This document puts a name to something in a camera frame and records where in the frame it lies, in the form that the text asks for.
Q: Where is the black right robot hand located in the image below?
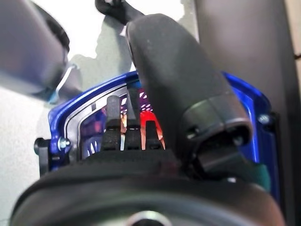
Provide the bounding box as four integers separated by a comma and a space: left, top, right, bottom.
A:
10, 13, 286, 226

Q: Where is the blue plastic shopping basket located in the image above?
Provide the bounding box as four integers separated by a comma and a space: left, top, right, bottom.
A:
34, 70, 280, 205

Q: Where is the wooden display shelf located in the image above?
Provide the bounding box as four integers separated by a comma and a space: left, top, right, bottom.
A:
195, 0, 301, 226

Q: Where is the silver right robot leg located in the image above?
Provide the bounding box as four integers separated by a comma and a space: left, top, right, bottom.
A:
0, 0, 145, 104

